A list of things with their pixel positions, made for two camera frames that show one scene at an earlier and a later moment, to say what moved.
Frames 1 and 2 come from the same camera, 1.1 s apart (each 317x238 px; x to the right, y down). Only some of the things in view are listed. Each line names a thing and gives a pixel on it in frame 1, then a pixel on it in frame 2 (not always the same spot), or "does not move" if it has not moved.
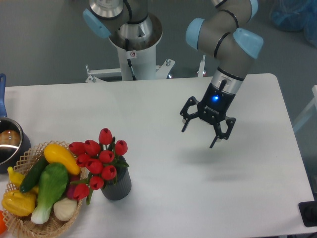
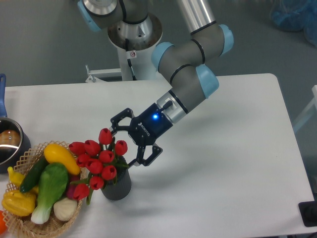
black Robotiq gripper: x=215 y=104 to x=144 y=129
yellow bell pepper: x=19 y=203 does not move
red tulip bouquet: x=100 y=160 does not move
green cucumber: x=30 y=180 does not move
